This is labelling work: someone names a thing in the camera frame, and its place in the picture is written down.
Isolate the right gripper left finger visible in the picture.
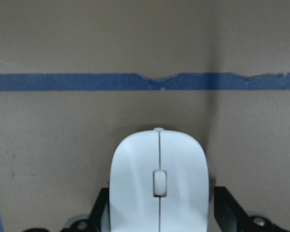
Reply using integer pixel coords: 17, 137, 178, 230
87, 188, 110, 232

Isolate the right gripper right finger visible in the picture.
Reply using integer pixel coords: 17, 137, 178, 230
214, 187, 256, 232

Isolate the white computer mouse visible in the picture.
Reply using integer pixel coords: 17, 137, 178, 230
109, 128, 209, 232

